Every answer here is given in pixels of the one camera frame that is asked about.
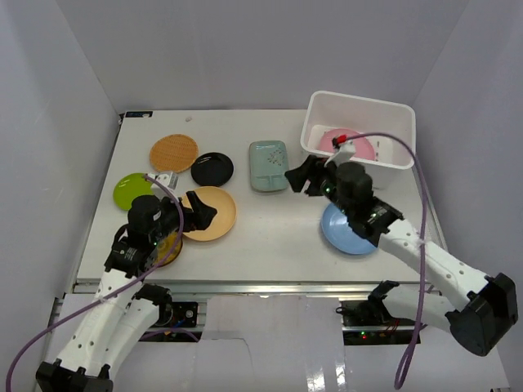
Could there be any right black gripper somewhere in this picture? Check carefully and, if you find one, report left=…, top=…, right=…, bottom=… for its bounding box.
left=284, top=155, right=352, bottom=216

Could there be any beige round plate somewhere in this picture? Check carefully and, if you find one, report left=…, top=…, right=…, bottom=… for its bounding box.
left=184, top=186, right=237, bottom=242

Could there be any blue round plate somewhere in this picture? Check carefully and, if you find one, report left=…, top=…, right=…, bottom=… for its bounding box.
left=320, top=203, right=377, bottom=256

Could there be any pink round plate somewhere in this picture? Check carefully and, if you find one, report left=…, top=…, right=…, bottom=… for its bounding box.
left=317, top=128, right=376, bottom=161

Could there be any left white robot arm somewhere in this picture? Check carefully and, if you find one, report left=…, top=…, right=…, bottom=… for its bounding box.
left=36, top=191, right=217, bottom=391

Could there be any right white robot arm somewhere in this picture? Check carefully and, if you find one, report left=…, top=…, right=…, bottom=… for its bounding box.
left=284, top=155, right=518, bottom=357

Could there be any white plastic bin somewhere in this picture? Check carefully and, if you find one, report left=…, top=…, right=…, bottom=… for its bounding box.
left=300, top=91, right=416, bottom=189

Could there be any teal rectangular ceramic plate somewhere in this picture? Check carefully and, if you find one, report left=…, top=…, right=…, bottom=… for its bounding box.
left=248, top=140, right=288, bottom=193

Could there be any black round plate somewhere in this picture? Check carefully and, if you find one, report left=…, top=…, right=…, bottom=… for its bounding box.
left=190, top=152, right=234, bottom=187

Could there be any yellow patterned black-rimmed plate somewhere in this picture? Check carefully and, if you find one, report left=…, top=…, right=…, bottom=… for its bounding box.
left=154, top=233, right=183, bottom=267

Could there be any orange woven round plate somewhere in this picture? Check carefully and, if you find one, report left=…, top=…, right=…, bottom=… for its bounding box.
left=150, top=134, right=199, bottom=173

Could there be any green round plate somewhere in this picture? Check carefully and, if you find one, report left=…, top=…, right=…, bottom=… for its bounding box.
left=113, top=172, right=154, bottom=212

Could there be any dark label sticker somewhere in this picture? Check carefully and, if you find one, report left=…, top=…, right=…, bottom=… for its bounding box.
left=125, top=111, right=154, bottom=118

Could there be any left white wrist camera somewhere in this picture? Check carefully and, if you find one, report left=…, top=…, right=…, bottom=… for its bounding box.
left=154, top=171, right=178, bottom=190

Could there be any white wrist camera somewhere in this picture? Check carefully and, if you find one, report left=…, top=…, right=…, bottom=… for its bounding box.
left=154, top=171, right=178, bottom=190
left=324, top=135, right=356, bottom=167

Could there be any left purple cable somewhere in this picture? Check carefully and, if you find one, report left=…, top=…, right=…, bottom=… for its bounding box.
left=7, top=173, right=187, bottom=391

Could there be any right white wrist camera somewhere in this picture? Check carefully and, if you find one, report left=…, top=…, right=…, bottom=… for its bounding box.
left=324, top=135, right=356, bottom=167

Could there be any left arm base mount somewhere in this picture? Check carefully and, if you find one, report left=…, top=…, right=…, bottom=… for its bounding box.
left=150, top=301, right=201, bottom=343

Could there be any aluminium frame rail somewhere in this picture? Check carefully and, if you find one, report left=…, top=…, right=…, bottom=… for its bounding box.
left=44, top=261, right=467, bottom=392

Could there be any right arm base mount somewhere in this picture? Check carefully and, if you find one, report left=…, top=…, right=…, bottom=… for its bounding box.
left=335, top=301, right=414, bottom=346

